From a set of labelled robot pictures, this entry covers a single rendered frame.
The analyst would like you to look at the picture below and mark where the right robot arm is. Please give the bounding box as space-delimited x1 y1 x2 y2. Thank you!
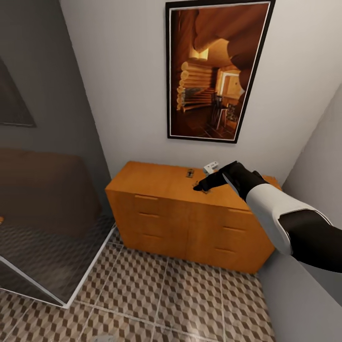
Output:
193 161 342 307

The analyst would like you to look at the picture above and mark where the mousetrap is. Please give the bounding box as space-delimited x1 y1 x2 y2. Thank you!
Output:
186 169 195 178

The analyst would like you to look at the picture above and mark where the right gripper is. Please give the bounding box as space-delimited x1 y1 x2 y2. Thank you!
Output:
193 171 221 192

